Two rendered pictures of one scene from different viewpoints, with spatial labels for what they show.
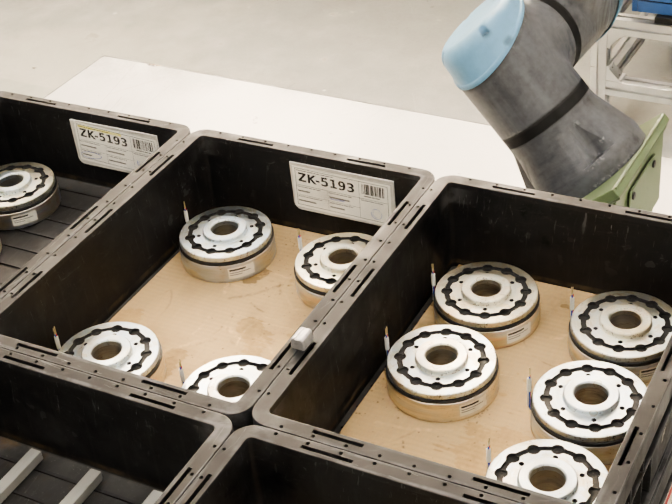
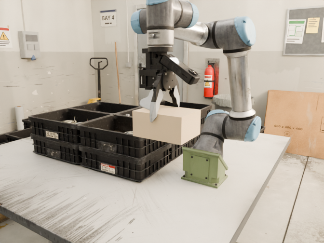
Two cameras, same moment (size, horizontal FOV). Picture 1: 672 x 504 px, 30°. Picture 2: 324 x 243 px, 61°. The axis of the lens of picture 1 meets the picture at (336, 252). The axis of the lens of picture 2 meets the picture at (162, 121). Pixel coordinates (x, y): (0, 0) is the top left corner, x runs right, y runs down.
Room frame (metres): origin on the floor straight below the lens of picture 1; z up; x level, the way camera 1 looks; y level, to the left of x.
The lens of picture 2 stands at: (1.03, -1.52, 1.28)
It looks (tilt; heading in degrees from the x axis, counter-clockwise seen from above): 14 degrees down; 89
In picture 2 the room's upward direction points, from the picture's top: straight up
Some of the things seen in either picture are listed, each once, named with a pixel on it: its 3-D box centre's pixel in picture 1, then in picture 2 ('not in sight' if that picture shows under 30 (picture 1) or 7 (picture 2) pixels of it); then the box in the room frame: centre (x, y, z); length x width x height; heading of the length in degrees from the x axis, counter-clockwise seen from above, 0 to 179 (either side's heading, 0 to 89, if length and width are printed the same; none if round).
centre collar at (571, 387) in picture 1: (591, 395); not in sight; (0.81, -0.21, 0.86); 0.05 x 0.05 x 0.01
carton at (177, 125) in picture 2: not in sight; (167, 122); (1.05, -0.74, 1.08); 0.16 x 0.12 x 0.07; 148
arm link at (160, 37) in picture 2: not in sight; (159, 39); (1.03, -0.73, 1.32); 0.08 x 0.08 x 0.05
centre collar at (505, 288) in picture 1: (486, 289); not in sight; (0.98, -0.14, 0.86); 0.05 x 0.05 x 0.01
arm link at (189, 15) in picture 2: not in sight; (176, 15); (1.08, -0.63, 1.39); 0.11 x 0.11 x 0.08; 52
